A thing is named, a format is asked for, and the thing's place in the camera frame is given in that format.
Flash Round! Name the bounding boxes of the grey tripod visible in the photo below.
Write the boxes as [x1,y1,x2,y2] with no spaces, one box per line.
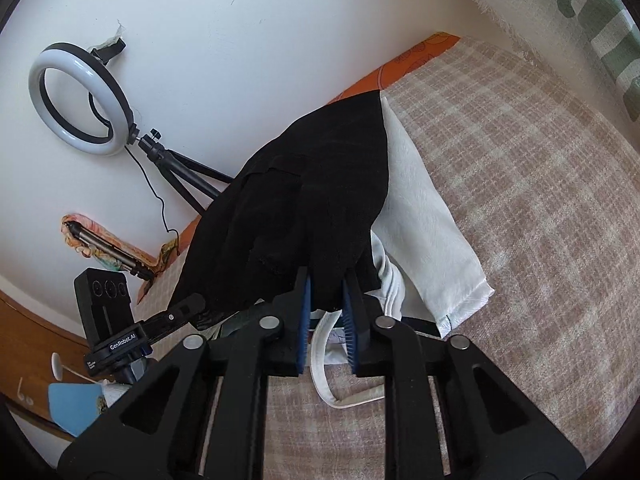
[67,222,156,281]

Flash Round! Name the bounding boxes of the black cable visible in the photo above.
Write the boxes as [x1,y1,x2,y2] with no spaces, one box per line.
[122,142,182,256]

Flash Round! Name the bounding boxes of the black garment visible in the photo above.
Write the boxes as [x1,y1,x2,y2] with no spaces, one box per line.
[170,91,393,331]

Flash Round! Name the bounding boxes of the black clip mount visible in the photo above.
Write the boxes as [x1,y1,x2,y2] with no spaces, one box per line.
[91,20,127,66]

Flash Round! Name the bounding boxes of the blue chair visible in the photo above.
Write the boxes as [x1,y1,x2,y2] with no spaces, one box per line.
[47,382,103,438]

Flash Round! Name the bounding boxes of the green and white printed cloth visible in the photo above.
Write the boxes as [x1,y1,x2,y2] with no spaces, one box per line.
[447,0,640,123]

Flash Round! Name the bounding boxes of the orange patterned cloth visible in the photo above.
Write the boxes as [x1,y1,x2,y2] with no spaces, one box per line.
[60,212,181,281]

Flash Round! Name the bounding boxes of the black tripod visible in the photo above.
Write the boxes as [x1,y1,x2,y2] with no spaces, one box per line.
[132,129,236,216]

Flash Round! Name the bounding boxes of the orange leaf print bedsheet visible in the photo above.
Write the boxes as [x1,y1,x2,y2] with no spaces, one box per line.
[135,32,461,306]

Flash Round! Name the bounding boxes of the white folded garment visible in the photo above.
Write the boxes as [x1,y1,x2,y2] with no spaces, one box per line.
[372,95,496,339]

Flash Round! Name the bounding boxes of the white desk lamp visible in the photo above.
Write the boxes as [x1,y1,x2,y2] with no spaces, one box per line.
[51,352,101,386]

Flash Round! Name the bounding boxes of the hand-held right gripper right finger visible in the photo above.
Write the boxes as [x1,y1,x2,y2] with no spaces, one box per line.
[342,272,587,480]

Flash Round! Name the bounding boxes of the white ring light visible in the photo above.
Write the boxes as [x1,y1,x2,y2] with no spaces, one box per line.
[28,42,138,158]

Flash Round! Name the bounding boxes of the colourful silk scarf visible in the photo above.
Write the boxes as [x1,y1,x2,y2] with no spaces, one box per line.
[60,212,103,263]

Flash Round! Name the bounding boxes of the white strap garment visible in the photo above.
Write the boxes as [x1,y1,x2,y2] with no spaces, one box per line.
[307,240,406,409]

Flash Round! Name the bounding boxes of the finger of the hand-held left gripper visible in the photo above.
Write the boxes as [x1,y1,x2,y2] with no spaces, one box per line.
[144,293,207,344]

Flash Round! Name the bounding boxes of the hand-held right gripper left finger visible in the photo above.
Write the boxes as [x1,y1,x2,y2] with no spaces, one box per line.
[56,266,313,480]

